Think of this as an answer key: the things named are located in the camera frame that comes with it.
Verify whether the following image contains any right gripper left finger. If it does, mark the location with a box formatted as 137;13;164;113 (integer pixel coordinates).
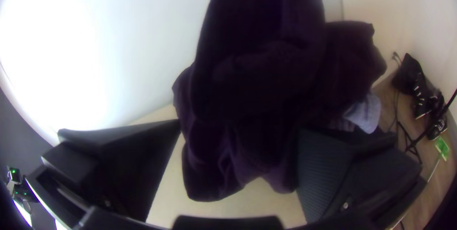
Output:
25;119;181;224

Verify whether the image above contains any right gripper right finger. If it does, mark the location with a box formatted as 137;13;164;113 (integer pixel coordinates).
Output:
295;128;427;224

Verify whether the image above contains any dark t-shirt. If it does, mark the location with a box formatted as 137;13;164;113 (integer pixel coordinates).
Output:
172;0;329;202

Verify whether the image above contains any black sneaker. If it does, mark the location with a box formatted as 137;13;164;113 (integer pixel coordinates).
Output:
427;115;449;141
413;74;446;120

